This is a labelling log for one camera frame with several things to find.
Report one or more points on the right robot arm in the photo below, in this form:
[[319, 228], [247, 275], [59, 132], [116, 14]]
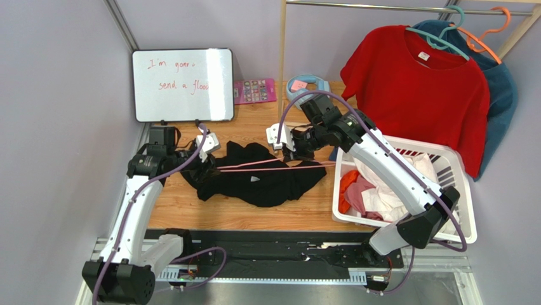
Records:
[[336, 123]]

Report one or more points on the pink garment in basket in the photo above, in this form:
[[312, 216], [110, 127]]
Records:
[[353, 195]]

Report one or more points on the black t shirt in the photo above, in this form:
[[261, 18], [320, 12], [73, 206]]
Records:
[[265, 182]]

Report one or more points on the light blue headphones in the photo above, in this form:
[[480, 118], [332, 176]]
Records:
[[298, 85]]

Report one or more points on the pink sticker card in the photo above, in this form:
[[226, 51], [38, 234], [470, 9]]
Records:
[[254, 91]]

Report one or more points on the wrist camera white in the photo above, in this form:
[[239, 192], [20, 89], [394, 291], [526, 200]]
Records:
[[208, 144], [279, 137]]

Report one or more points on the wooden clothes rack frame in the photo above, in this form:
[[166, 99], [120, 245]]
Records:
[[513, 39]]

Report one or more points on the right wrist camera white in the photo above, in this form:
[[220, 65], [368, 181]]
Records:
[[279, 137]]

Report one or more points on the metal hanging rod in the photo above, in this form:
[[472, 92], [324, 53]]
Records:
[[409, 8]]

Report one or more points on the orange garment in basket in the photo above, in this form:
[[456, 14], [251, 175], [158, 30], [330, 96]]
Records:
[[345, 181]]

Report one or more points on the whiteboard with red writing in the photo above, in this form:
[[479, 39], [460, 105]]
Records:
[[183, 85]]

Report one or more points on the white crumpled garment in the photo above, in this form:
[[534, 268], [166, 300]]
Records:
[[382, 198]]

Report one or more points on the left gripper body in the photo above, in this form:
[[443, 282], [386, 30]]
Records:
[[197, 171]]

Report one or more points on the white laundry basket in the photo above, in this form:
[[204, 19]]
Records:
[[449, 173]]

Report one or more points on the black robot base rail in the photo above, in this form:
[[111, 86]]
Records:
[[274, 257]]

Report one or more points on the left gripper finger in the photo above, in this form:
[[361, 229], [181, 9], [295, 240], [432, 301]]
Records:
[[210, 163], [210, 174]]

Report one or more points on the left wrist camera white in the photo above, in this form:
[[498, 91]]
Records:
[[208, 144]]

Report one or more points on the red t shirt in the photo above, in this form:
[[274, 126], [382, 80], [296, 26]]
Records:
[[413, 91]]

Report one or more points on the teal plastic hanger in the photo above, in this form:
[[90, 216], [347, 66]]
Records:
[[442, 35]]

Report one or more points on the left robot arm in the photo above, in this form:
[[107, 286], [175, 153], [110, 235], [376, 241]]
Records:
[[125, 273]]

